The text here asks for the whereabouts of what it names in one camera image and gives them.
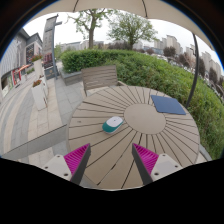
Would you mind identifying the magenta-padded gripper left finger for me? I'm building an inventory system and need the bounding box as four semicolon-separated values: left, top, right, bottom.
42;143;92;186

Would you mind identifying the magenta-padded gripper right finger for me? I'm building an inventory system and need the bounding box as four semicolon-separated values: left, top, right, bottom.
131;143;183;186

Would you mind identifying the white and teal computer mouse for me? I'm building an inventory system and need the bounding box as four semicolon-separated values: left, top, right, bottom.
101;115;125;134

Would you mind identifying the blue rectangular mouse pad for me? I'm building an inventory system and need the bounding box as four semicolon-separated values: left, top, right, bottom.
150;94;187;116

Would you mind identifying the white planter with red flowers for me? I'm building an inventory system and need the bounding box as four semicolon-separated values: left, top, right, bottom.
30;54;46;81
30;79;48;111

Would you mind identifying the long green hedge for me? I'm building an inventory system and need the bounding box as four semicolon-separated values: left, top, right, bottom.
59;49;224;160

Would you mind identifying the slatted wooden chair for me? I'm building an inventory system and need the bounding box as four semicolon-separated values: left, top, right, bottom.
81;64;128;98

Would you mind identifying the dark curved umbrella pole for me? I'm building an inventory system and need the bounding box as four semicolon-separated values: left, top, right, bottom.
185;33;200;109

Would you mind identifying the tall grey sign pillar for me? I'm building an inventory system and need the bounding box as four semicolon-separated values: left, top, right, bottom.
42;14;63;80

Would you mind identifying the bare-trunked leafy tree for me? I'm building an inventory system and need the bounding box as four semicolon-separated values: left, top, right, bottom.
68;8;114;50

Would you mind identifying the round-crowned green tree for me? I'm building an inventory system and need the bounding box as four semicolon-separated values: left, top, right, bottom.
107;11;158;51

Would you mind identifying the beige patio umbrella canopy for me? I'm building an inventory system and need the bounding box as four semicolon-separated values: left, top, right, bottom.
33;0;214;51

